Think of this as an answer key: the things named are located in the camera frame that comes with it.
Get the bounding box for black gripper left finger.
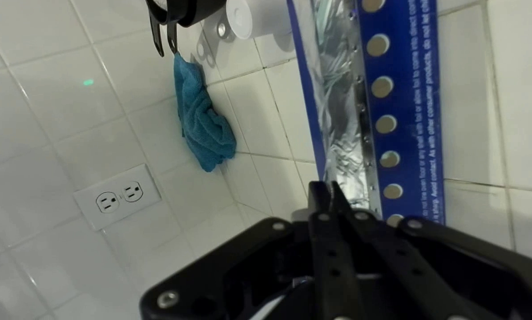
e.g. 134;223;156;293
140;181;358;320

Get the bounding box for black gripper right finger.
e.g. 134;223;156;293
333;182;532;320

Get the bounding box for blue tin foil box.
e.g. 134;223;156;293
287;0;447;223

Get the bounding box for silver tin foil roll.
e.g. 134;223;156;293
314;0;373;209

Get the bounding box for teal cloth rag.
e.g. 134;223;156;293
175;54;237;172

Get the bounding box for white measuring cup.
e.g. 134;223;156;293
204;0;294;65

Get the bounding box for black measuring cup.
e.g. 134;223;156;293
145;0;227;56

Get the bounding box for white wall outlet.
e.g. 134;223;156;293
75;165;161;230

